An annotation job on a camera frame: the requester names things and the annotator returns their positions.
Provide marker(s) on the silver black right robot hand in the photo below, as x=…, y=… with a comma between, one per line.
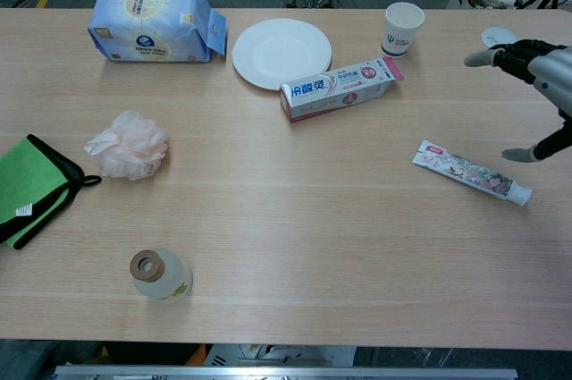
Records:
x=552, y=71

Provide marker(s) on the floral toothpaste tube white cap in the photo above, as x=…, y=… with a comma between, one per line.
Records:
x=465, y=172

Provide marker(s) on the floral tissue pack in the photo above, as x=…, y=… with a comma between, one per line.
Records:
x=330, y=94

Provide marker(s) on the robot base electronics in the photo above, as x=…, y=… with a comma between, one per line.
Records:
x=286, y=355

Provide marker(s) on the white round table grommet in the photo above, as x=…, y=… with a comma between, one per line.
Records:
x=493, y=35

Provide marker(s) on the white paper cup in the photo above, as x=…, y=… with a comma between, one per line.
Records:
x=402, y=29

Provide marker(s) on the white paper plate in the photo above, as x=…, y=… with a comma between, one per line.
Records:
x=277, y=51

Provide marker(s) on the blue tissue pack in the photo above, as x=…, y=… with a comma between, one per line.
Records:
x=147, y=27

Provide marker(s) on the pink bath pouf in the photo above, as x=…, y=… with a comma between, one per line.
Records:
x=129, y=147

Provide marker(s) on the green cloth black trim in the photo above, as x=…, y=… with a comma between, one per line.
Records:
x=31, y=183

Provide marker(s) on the aluminium rail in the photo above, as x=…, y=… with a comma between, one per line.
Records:
x=286, y=373

